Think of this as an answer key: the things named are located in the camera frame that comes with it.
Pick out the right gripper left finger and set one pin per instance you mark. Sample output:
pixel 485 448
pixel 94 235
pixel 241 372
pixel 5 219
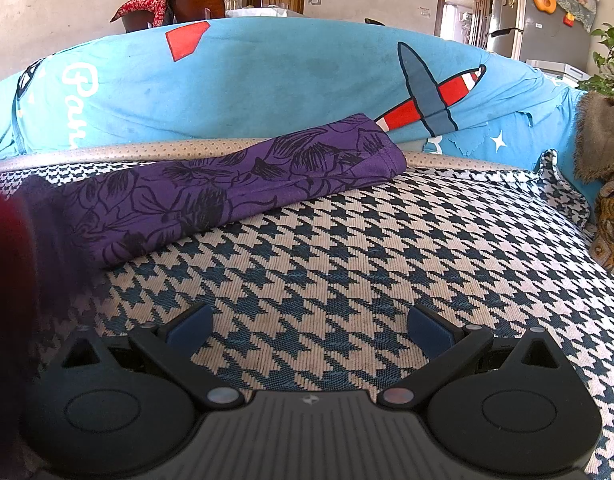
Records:
pixel 169 348

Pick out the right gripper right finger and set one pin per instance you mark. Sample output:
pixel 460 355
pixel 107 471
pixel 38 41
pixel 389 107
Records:
pixel 450 350

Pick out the purple floral garment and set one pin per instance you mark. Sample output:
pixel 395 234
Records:
pixel 106 220

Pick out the houndstooth sofa seat cover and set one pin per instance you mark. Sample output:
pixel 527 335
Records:
pixel 310 306

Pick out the brown fur blanket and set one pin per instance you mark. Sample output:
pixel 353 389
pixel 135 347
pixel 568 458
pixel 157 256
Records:
pixel 594 144

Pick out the blue printed sofa back cover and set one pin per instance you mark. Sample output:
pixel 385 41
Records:
pixel 262 77

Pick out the green potted plant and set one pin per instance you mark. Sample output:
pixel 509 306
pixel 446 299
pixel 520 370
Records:
pixel 603 81

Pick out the silver refrigerator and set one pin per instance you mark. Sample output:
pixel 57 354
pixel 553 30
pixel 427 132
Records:
pixel 543 30

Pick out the red patterned cloth on chair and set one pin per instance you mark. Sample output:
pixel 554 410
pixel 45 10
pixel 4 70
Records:
pixel 141 14

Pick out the dark wooden chair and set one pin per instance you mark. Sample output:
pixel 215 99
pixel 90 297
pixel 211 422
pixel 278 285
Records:
pixel 183 11

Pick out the white clothed dining table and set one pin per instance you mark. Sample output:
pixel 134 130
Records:
pixel 264 12

